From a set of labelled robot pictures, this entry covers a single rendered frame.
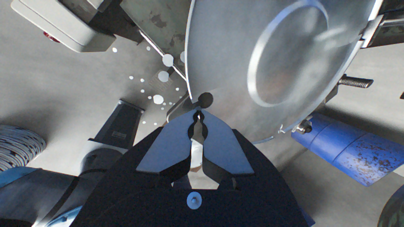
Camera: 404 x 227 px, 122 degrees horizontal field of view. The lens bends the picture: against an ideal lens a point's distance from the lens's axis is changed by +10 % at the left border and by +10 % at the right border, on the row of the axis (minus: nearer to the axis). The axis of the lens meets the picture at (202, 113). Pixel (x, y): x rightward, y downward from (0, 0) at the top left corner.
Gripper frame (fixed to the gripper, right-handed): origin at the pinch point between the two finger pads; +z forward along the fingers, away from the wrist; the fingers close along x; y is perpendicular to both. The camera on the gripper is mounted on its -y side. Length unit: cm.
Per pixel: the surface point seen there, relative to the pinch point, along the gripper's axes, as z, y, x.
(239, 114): 3.6, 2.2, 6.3
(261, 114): 5.0, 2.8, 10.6
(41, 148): 43, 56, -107
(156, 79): 58, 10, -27
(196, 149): 43, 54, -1
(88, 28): 11.4, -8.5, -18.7
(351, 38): 9.4, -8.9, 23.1
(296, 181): 124, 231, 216
